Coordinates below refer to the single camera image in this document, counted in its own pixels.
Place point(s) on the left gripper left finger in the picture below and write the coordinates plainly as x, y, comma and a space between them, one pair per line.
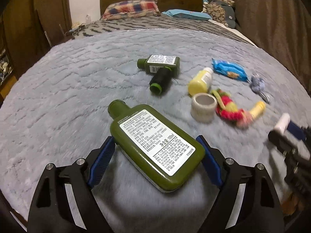
50, 209

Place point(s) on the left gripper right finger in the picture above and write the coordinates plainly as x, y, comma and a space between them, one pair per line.
260, 209

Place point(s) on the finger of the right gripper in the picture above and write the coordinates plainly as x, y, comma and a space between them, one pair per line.
300, 133
284, 145

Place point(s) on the tape roll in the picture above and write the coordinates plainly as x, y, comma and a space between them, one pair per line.
203, 107

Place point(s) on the green lotion bottle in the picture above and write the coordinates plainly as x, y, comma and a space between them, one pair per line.
153, 63
164, 153

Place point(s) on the yellow bottle white cap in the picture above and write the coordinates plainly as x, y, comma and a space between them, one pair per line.
201, 82

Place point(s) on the blue white crumpled wrapper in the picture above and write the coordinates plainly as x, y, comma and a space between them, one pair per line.
257, 85

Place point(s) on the red yellow crumpled wrapper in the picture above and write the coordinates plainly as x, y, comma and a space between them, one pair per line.
229, 111

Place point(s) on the blue snack wrapper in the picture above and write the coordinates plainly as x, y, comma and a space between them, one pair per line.
228, 69

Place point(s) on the grey fluffy blanket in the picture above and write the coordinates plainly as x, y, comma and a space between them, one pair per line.
57, 111

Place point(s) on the brown curtain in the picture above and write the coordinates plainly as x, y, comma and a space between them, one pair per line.
282, 29

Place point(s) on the dark green round bottle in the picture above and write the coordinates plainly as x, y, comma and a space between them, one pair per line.
161, 80

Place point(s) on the patterned cushion pile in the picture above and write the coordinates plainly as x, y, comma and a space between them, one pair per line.
221, 11

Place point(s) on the blue pillow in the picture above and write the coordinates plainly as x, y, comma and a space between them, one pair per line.
187, 14

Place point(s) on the bedside table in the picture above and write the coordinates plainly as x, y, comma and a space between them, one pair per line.
70, 35

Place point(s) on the zebra striped bed cover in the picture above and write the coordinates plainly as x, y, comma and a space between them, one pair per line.
163, 21

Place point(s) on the clear plastic bottle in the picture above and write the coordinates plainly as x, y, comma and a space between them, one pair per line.
88, 19

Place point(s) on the wooden wardrobe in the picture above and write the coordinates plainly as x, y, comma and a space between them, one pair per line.
30, 28

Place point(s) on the plaid pillow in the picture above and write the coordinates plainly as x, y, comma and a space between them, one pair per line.
131, 9

